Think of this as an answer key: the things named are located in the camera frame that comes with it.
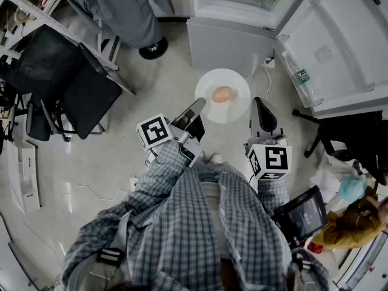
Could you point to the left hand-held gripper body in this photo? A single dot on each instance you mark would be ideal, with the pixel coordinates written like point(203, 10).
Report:
point(154, 130)

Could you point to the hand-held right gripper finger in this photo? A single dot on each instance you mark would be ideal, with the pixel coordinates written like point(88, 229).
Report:
point(272, 123)
point(256, 123)

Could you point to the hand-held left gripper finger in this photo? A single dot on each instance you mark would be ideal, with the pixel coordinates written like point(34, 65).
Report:
point(192, 111)

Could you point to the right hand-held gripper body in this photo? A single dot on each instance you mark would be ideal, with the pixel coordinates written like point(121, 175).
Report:
point(272, 161)

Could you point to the white round plate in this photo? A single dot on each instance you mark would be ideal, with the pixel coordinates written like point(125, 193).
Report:
point(230, 111)

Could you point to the brown egg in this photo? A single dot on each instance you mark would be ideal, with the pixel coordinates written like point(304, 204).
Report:
point(222, 94)

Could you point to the white refrigerator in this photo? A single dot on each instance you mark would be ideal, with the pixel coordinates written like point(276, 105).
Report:
point(224, 44)

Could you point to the person's right forearm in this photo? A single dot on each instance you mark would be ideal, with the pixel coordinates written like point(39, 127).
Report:
point(272, 192)

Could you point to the person's left forearm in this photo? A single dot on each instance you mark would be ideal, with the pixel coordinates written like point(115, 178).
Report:
point(163, 168)

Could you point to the person's white shoe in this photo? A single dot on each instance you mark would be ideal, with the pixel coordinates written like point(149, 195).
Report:
point(215, 159)

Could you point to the clear water bottle green label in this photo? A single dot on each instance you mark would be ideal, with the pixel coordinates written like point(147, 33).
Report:
point(301, 77)

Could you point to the white floor socket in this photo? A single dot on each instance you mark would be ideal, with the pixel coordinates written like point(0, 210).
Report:
point(134, 183)

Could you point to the clear door shelf bin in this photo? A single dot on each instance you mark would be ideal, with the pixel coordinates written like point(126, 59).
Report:
point(342, 41)
point(298, 71)

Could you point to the white power strip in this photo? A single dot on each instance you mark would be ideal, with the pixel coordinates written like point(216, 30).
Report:
point(268, 62)

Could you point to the black tablet screen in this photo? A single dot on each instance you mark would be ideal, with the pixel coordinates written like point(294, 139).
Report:
point(303, 217)

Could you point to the black office chair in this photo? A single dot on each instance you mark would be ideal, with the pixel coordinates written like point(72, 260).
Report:
point(88, 102)
point(348, 138)

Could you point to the person's plaid shirt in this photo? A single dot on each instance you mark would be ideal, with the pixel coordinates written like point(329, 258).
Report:
point(182, 238)

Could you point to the grey metal rack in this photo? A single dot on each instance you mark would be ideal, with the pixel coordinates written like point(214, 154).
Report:
point(75, 42)

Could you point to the white drawer boxes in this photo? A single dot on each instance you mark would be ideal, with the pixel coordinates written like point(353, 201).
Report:
point(27, 177)

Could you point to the white table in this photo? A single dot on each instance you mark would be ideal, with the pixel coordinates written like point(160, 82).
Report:
point(363, 262)

